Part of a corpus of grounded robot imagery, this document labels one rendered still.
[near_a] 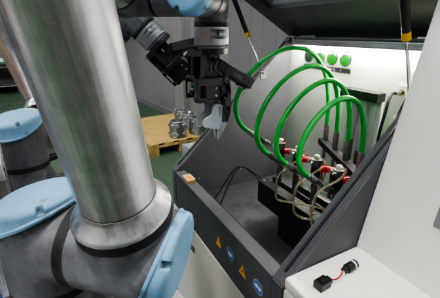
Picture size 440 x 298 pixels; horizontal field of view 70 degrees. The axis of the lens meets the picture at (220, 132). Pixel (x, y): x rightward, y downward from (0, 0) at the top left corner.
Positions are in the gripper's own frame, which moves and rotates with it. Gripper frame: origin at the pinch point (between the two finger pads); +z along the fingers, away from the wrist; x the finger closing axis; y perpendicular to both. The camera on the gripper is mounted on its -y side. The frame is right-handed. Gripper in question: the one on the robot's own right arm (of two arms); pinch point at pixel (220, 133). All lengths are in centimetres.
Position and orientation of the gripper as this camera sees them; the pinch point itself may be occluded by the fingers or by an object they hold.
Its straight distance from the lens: 75.6
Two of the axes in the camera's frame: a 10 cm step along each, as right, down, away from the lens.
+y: -8.8, 1.4, -4.4
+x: 4.7, 2.7, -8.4
